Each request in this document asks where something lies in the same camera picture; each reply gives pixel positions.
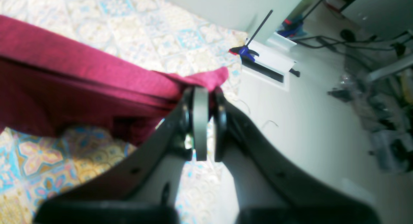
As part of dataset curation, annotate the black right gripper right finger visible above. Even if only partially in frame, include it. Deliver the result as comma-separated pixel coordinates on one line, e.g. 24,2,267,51
213,92,379,224

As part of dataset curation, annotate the blue clamp front left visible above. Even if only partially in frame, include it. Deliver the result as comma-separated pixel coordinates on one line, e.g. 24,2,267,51
228,9,273,62

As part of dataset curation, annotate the patterned tablecloth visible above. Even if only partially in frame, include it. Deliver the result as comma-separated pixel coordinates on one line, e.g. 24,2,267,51
1,0,247,224

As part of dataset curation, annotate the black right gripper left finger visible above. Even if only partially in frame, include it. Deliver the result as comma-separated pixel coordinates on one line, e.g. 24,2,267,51
34,87,208,224

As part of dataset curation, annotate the maroon t-shirt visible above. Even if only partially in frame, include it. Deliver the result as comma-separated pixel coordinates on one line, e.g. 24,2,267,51
0,15,229,145

